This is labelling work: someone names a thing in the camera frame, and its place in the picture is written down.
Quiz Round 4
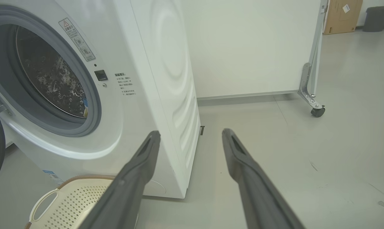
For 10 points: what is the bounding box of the grey trash bin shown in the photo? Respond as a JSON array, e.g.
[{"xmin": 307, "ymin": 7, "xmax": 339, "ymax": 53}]
[{"xmin": 362, "ymin": 6, "xmax": 384, "ymax": 32}]

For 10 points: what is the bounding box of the white partition panel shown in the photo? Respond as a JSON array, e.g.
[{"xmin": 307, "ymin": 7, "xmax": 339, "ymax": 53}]
[{"xmin": 179, "ymin": 0, "xmax": 323, "ymax": 99}]

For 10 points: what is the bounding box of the brown cardboard box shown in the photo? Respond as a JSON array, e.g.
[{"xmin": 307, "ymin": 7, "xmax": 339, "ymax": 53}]
[{"xmin": 323, "ymin": 0, "xmax": 363, "ymax": 35}]

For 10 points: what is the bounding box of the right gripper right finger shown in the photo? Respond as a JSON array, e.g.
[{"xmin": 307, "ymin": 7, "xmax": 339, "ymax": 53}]
[{"xmin": 222, "ymin": 128, "xmax": 307, "ymax": 229}]

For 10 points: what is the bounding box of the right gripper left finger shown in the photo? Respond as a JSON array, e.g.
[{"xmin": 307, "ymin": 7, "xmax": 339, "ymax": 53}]
[{"xmin": 78, "ymin": 130, "xmax": 161, "ymax": 229}]

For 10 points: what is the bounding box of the white front-load washing machine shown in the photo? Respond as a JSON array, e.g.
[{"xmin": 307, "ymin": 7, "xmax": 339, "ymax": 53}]
[{"xmin": 0, "ymin": 0, "xmax": 201, "ymax": 199}]

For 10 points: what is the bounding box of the grey warning label sticker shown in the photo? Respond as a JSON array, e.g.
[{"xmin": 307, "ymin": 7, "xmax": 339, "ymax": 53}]
[{"xmin": 58, "ymin": 18, "xmax": 96, "ymax": 62}]

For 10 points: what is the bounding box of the blue energy label sticker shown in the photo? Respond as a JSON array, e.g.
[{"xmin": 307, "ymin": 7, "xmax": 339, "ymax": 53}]
[{"xmin": 42, "ymin": 170, "xmax": 64, "ymax": 185}]

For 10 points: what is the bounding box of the cream perforated laundry basket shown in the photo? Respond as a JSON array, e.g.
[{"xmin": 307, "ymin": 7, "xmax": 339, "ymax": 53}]
[{"xmin": 25, "ymin": 175, "xmax": 140, "ymax": 229}]

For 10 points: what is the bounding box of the steel washer drum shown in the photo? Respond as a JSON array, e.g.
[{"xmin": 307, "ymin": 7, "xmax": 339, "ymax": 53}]
[{"xmin": 16, "ymin": 25, "xmax": 88, "ymax": 119}]

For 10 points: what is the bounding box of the metal bracket leg with caster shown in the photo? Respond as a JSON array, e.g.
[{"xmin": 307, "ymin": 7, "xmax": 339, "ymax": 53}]
[{"xmin": 298, "ymin": 0, "xmax": 326, "ymax": 118}]

